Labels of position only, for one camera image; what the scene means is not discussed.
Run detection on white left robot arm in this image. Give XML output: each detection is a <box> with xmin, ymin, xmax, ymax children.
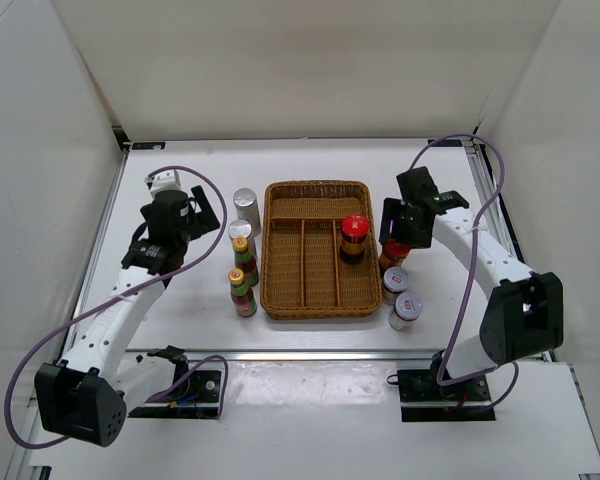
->
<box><xmin>34</xmin><ymin>186</ymin><xmax>221</xmax><ymax>447</ymax></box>

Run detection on red-lid sauce jar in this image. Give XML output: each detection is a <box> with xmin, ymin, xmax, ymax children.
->
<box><xmin>340</xmin><ymin>215</ymin><xmax>370</xmax><ymax>264</ymax></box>
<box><xmin>378</xmin><ymin>239</ymin><xmax>411</xmax><ymax>273</ymax></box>

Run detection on far silver-lid salt shaker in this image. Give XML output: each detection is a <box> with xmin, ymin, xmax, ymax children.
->
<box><xmin>233</xmin><ymin>187</ymin><xmax>262</xmax><ymax>237</ymax></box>

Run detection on brown wicker basket tray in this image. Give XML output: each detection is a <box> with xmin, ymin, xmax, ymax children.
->
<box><xmin>260</xmin><ymin>180</ymin><xmax>382</xmax><ymax>321</ymax></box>

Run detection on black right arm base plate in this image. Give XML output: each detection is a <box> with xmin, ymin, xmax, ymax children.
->
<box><xmin>387</xmin><ymin>370</ymin><xmax>496</xmax><ymax>423</ymax></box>

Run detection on green-label sauce bottle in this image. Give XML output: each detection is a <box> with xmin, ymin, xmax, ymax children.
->
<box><xmin>232</xmin><ymin>235</ymin><xmax>259</xmax><ymax>286</ymax></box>
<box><xmin>228</xmin><ymin>268</ymin><xmax>257</xmax><ymax>317</ymax></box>

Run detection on silver-lid salt shaker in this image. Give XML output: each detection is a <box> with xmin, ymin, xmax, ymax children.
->
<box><xmin>227</xmin><ymin>219</ymin><xmax>253</xmax><ymax>245</ymax></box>
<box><xmin>233</xmin><ymin>187</ymin><xmax>262</xmax><ymax>237</ymax></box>

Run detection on near green-label sauce bottle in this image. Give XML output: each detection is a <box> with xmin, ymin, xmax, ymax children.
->
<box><xmin>228</xmin><ymin>268</ymin><xmax>257</xmax><ymax>317</ymax></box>

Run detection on far green-label sauce bottle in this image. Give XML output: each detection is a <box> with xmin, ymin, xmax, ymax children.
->
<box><xmin>232</xmin><ymin>235</ymin><xmax>259</xmax><ymax>286</ymax></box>

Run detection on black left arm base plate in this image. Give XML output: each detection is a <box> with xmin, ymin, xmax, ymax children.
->
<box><xmin>129</xmin><ymin>360</ymin><xmax>226</xmax><ymax>420</ymax></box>

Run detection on near silver-lid salt shaker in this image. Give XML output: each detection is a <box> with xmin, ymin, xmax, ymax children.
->
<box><xmin>227</xmin><ymin>219</ymin><xmax>253</xmax><ymax>245</ymax></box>

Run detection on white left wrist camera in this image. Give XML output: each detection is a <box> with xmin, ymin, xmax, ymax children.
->
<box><xmin>145</xmin><ymin>170</ymin><xmax>182</xmax><ymax>198</ymax></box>

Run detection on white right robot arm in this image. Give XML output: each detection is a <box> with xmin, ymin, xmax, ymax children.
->
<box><xmin>380</xmin><ymin>167</ymin><xmax>564</xmax><ymax>400</ymax></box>

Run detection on white-lid spice jar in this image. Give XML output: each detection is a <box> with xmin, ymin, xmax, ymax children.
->
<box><xmin>382</xmin><ymin>267</ymin><xmax>410</xmax><ymax>304</ymax></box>
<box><xmin>388</xmin><ymin>292</ymin><xmax>423</xmax><ymax>331</ymax></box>

